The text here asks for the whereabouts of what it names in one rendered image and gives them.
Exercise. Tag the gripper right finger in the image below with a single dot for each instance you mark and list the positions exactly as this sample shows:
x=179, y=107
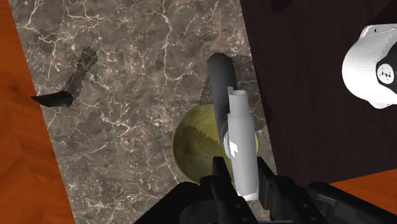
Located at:
x=288, y=198

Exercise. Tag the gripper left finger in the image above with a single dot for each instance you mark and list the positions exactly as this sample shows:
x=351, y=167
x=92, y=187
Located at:
x=217, y=192

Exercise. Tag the white bottle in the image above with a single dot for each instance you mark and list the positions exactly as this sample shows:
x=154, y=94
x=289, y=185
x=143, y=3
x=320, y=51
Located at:
x=245, y=155

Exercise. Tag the olive green bowl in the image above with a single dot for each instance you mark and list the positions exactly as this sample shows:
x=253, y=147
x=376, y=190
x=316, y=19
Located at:
x=192, y=145

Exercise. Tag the dark grey cylinder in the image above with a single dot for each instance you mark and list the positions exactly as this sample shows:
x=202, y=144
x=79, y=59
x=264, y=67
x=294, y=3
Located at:
x=218, y=80

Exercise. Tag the black curved object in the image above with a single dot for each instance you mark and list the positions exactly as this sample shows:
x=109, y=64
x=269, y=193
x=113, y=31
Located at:
x=57, y=99

